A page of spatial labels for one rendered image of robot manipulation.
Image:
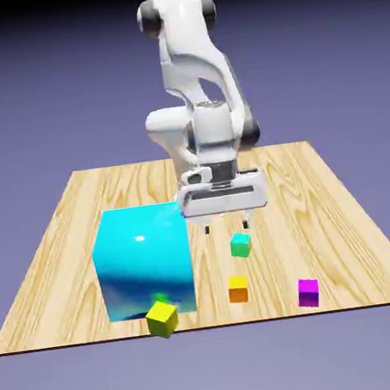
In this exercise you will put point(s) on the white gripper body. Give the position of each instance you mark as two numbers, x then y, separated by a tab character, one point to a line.
223	200

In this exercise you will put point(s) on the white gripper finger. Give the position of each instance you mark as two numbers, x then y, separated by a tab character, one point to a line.
245	219
205	226

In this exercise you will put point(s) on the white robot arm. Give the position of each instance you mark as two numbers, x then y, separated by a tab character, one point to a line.
193	53

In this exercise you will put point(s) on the small green cube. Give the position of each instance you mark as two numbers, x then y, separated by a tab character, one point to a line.
240	245

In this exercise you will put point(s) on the small orange cube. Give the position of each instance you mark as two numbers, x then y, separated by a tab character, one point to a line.
238	289

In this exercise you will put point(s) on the small magenta cube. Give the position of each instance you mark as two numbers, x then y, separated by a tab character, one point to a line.
308	292

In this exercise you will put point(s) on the small yellow cube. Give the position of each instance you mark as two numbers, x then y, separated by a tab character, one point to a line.
162	319

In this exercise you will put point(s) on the large cyan box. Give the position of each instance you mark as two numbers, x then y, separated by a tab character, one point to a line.
144	260

